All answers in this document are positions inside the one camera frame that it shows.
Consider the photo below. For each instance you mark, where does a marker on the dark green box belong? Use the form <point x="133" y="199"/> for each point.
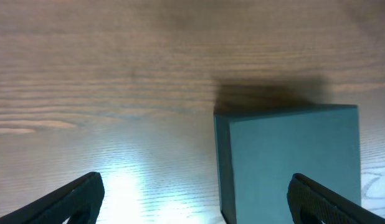
<point x="258" y="153"/>

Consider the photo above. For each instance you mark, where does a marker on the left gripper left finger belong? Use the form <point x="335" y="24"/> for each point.
<point x="76" y="202"/>

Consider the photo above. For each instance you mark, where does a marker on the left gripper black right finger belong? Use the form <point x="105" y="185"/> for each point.
<point x="312" y="203"/>

